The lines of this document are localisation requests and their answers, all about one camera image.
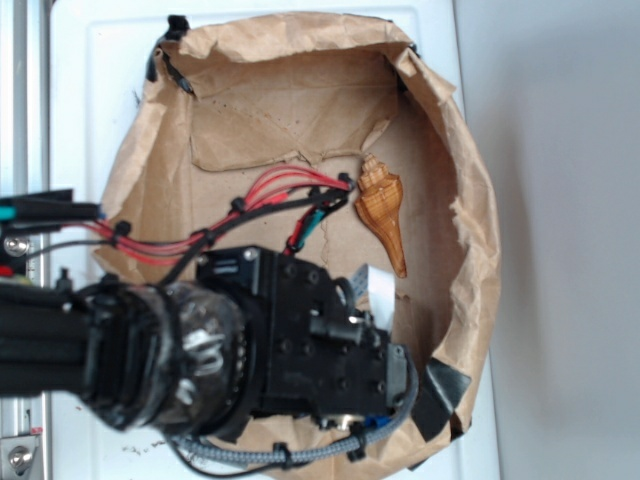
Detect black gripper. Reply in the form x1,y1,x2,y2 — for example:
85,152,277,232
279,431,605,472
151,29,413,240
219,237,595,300
196,246,410,422

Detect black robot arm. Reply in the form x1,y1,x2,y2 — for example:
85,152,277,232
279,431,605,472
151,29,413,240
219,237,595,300
1,246,417,441

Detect orange conch seashell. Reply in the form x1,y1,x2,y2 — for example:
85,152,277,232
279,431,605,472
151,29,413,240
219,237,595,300
355,153,407,278

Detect brown paper bag tray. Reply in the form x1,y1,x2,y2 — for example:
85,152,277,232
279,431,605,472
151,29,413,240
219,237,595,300
102,13,501,479

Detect red wire bundle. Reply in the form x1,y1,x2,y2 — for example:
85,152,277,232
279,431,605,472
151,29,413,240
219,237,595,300
84,168,357,266

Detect gray braided cable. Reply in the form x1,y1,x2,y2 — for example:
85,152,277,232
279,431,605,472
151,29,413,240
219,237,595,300
169,364,421,469

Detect black metal bracket plate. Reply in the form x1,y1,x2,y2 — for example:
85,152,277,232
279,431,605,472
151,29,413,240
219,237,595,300
1,220,31,276

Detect silver corner bracket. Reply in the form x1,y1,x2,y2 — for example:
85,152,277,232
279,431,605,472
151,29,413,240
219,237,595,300
1,435,42,480

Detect aluminium frame rail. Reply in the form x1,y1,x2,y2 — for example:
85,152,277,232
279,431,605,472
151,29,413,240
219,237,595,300
1,1,52,479

